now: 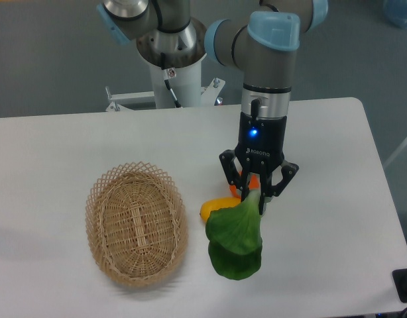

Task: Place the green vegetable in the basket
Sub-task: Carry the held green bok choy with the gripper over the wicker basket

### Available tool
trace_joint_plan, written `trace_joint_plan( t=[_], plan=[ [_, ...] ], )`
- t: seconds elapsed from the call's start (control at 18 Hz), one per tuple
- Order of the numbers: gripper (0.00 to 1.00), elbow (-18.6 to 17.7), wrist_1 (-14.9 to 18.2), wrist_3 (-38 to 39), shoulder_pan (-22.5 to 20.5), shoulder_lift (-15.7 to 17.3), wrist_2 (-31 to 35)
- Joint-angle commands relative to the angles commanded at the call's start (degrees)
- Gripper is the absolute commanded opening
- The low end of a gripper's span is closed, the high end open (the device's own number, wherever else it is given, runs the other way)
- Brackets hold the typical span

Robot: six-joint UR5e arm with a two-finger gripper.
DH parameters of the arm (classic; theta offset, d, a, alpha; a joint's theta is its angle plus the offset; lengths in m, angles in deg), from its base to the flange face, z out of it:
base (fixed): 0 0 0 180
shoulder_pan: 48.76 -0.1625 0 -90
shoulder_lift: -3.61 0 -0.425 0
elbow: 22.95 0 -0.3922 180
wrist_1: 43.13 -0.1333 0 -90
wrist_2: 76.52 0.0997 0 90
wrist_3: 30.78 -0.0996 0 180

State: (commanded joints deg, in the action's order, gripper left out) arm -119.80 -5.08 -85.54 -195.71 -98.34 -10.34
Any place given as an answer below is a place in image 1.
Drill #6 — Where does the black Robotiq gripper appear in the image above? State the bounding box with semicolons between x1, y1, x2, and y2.
218;111;300;216

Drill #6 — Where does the green bok choy vegetable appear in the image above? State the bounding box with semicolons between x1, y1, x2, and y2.
205;189;262;280

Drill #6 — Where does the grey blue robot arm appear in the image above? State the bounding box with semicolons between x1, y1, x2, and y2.
97;1;328;211

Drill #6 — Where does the woven wicker basket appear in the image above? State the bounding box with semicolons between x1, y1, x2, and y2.
86;162;188;288

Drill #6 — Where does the orange tangerine toy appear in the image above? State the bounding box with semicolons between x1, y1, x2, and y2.
229;174;260;198

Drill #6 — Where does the yellow mango toy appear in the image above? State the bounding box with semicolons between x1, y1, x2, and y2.
200;197;241;223

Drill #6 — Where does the black power socket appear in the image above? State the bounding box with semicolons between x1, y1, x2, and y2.
392;268;407;303

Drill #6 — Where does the blue plastic bag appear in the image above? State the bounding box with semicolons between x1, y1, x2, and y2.
382;0;407;30

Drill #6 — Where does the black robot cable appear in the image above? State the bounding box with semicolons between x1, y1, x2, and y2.
159;52;184;109

